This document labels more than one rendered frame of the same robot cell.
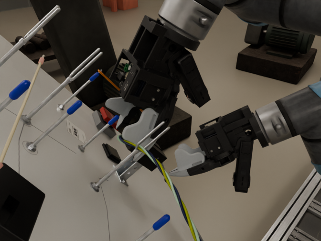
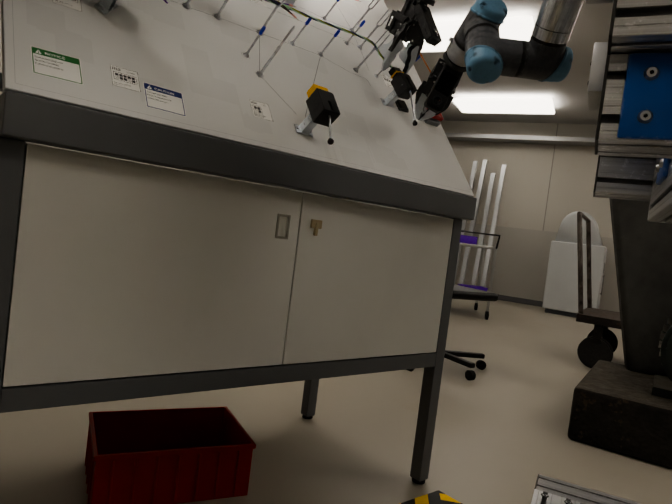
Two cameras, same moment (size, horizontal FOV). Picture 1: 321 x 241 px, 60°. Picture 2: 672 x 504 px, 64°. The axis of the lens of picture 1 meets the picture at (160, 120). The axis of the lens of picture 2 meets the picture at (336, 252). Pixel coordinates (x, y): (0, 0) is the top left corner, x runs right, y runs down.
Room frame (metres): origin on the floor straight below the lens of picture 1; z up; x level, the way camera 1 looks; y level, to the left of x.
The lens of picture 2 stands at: (-0.20, -1.35, 0.72)
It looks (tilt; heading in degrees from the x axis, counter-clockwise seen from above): 2 degrees down; 71
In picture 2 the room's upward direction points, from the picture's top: 7 degrees clockwise
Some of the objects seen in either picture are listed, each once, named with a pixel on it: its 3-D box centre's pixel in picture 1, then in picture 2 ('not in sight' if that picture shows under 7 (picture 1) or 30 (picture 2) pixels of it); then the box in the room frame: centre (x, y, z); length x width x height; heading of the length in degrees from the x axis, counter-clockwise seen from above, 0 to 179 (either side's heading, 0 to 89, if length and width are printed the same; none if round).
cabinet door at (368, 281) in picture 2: not in sight; (377, 282); (0.36, -0.07, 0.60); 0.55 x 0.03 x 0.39; 22
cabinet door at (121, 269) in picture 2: not in sight; (175, 273); (-0.15, -0.27, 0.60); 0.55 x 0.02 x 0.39; 22
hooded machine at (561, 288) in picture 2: not in sight; (577, 264); (5.12, 4.37, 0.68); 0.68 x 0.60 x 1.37; 136
